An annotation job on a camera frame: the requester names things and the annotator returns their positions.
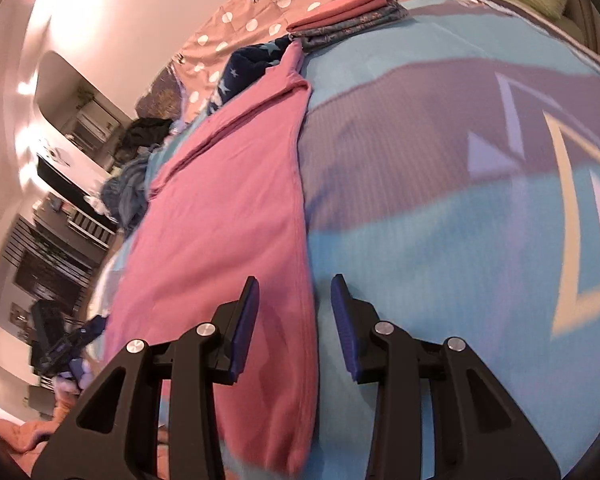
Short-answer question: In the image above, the blue purple patterned bedspread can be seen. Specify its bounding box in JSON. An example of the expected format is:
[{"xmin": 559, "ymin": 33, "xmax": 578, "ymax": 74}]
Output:
[{"xmin": 86, "ymin": 0, "xmax": 600, "ymax": 480}]

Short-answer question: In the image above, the purple printed pillow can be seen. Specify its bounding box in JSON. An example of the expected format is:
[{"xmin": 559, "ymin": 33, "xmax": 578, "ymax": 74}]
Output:
[{"xmin": 135, "ymin": 63, "xmax": 183, "ymax": 120}]

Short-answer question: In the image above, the black clothing pile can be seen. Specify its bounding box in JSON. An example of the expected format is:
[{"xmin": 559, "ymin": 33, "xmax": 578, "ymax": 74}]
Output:
[{"xmin": 114, "ymin": 117, "xmax": 173, "ymax": 164}]

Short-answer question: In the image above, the navy star patterned garment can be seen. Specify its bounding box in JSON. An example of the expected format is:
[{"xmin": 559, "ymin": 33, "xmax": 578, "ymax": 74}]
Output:
[{"xmin": 207, "ymin": 36, "xmax": 291, "ymax": 116}]

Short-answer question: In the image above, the pink cloth garment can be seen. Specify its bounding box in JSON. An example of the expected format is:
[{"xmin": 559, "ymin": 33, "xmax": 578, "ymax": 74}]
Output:
[{"xmin": 104, "ymin": 44, "xmax": 318, "ymax": 478}]

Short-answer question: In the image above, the blue crumpled blanket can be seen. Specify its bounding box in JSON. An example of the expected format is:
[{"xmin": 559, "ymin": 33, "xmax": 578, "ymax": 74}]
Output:
[{"xmin": 100, "ymin": 153, "xmax": 150, "ymax": 238}]

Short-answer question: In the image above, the pink polka dot sheet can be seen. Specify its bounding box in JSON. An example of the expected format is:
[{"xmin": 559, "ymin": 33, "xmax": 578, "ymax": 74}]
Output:
[{"xmin": 173, "ymin": 0, "xmax": 406, "ymax": 122}]

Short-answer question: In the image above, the grey patterned folded garment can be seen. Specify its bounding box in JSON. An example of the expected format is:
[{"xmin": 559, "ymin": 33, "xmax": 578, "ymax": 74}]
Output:
[{"xmin": 289, "ymin": 2, "xmax": 408, "ymax": 52}]

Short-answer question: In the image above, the coral folded garment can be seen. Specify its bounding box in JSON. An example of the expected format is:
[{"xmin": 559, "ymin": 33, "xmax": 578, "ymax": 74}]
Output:
[{"xmin": 287, "ymin": 0, "xmax": 388, "ymax": 34}]

